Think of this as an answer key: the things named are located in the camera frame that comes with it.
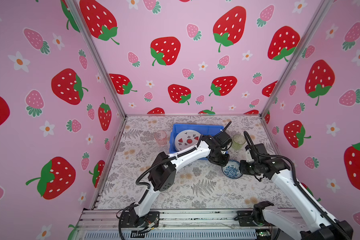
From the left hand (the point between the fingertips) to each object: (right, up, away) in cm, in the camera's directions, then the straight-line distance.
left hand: (227, 165), depth 81 cm
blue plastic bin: (-11, +20, +24) cm, 33 cm away
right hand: (+6, -1, -1) cm, 6 cm away
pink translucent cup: (-42, +15, +27) cm, 52 cm away
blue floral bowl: (+3, -3, +2) cm, 5 cm away
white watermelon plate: (-23, +13, +20) cm, 33 cm away
